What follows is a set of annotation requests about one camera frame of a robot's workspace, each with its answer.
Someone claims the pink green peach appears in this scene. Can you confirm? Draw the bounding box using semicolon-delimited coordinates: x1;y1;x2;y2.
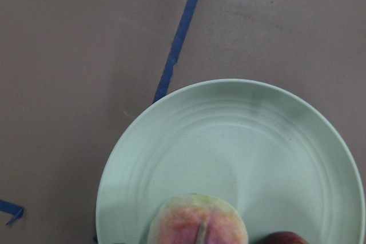
147;194;249;243

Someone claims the green plate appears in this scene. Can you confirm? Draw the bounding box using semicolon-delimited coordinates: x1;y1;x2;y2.
96;79;365;243

